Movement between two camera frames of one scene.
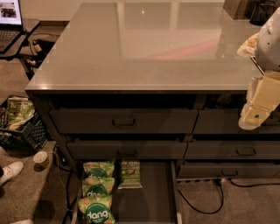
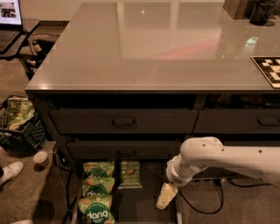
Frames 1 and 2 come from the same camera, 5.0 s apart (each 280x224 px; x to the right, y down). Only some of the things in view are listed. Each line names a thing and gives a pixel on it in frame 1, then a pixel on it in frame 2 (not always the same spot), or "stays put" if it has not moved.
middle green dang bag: x=98 y=187 stays put
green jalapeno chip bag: x=130 y=175 stays put
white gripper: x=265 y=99 to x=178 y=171
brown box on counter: x=239 y=10 stays put
